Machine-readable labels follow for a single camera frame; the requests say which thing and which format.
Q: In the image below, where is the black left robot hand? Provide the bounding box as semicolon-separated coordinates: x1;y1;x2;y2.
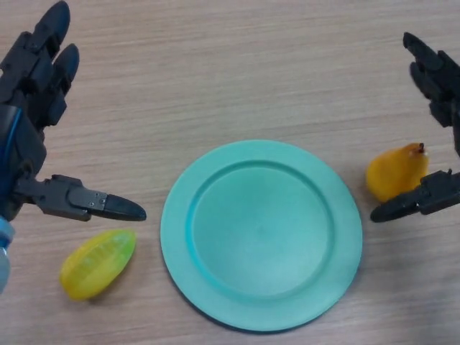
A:
0;0;147;224

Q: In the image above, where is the yellow green starfruit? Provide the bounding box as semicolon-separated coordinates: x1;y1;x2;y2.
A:
59;229;138;302

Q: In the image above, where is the green round plate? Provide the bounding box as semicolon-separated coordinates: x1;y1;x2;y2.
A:
160;139;364;331

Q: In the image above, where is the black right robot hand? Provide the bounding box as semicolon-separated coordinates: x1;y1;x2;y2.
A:
369;31;460;224

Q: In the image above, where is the yellow orange pear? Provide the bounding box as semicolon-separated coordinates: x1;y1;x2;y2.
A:
365;142;431;203

